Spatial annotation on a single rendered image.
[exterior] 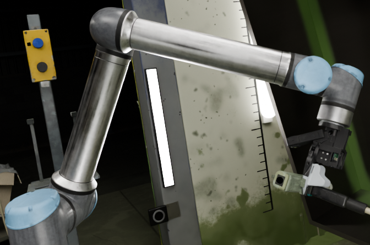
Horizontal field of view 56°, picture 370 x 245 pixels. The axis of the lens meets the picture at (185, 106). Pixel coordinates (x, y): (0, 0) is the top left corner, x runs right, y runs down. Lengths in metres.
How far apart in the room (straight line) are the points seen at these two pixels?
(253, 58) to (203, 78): 1.07
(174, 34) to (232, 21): 1.18
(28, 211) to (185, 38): 0.63
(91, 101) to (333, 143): 0.72
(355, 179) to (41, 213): 1.43
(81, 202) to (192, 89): 0.95
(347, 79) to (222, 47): 0.37
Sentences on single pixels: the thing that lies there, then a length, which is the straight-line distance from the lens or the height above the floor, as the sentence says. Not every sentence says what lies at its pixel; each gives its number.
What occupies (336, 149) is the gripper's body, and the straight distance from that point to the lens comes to 1.03.
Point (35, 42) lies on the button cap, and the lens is 1.91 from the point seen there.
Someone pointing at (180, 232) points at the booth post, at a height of 0.38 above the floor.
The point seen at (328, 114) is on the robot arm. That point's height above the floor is 1.03.
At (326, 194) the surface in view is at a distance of 1.05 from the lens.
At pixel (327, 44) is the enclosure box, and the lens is 1.71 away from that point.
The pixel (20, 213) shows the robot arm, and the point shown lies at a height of 0.89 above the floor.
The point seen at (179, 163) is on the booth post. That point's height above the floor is 0.75.
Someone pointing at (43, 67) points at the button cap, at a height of 1.36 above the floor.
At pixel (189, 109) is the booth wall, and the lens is 1.90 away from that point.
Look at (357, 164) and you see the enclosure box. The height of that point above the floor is 0.66.
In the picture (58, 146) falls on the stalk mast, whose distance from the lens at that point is 1.97.
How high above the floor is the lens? 1.17
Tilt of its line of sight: 4 degrees down
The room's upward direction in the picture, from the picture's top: 9 degrees counter-clockwise
